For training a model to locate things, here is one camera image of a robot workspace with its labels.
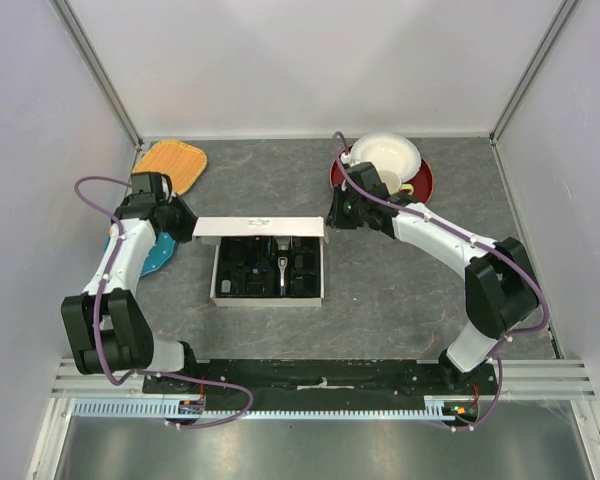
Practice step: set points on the woven orange tray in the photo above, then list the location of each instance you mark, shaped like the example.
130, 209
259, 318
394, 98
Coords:
181, 162

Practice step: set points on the red round plate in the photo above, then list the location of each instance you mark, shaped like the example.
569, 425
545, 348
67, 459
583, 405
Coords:
423, 183

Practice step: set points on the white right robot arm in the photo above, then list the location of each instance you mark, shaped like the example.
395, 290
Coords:
500, 288

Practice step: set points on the silver black hair clipper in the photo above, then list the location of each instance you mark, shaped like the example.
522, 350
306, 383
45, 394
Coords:
283, 248

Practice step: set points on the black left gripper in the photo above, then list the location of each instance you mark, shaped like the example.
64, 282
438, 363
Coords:
187, 230

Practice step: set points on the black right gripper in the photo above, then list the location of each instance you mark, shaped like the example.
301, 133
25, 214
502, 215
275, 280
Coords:
335, 217

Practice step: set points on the white ceramic bowl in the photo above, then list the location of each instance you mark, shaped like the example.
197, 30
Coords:
388, 151

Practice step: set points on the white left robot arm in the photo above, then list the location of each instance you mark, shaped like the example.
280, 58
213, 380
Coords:
106, 329

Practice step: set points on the black guard comb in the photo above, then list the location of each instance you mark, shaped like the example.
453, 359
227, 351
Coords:
255, 286

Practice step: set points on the light green mug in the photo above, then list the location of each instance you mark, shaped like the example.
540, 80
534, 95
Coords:
394, 184

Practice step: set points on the teal dotted plate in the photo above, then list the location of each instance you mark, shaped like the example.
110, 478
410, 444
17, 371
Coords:
157, 255

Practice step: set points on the white cardboard box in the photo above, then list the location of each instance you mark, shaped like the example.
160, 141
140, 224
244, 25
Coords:
210, 230

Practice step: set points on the black plastic insert tray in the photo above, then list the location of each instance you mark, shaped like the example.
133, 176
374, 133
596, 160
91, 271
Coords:
241, 258

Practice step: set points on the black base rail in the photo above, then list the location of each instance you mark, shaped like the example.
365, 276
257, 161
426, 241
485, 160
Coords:
346, 382

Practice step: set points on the light blue cable duct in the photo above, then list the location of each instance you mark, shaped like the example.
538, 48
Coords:
173, 409

